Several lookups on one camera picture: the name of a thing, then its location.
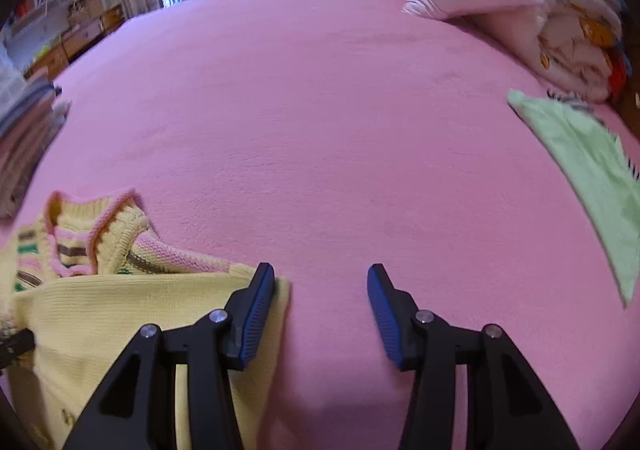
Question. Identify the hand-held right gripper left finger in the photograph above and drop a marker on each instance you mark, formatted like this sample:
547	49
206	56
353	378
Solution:
257	320

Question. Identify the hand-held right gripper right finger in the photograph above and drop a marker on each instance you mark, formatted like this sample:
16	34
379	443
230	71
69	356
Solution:
385	320

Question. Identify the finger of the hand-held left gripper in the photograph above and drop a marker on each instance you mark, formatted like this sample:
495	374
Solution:
14	347

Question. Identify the yellow striped knitted sweater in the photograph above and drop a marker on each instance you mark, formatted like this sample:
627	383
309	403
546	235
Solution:
125	310

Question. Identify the stack of folded clothes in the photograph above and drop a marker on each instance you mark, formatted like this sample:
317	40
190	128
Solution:
25	130

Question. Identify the pink bed sheet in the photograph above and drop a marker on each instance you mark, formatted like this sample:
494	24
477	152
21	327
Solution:
325	130

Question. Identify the light green garment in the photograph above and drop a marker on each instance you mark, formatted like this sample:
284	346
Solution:
595	180

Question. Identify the wooden shelf unit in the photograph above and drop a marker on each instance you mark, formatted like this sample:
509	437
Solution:
60	15

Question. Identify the folded printed quilt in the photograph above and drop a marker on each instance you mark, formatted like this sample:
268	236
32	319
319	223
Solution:
575	30

